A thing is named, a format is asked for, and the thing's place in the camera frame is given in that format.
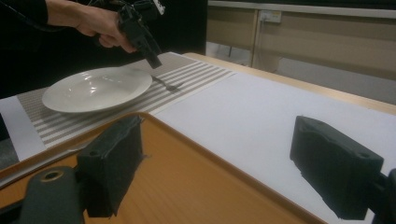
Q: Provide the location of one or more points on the light wooden bench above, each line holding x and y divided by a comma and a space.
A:
327, 40

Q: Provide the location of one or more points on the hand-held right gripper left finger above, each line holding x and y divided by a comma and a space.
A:
109, 165

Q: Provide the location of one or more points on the silver fork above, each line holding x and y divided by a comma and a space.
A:
171, 87

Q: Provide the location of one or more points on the brown wooden tray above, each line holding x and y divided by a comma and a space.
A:
186, 186

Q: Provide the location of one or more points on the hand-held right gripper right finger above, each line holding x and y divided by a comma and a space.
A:
336, 168

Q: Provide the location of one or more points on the grey striped placemat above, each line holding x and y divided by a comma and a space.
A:
186, 74

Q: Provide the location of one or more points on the white board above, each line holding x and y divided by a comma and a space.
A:
249, 124

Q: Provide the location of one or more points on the white plate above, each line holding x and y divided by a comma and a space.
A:
93, 90

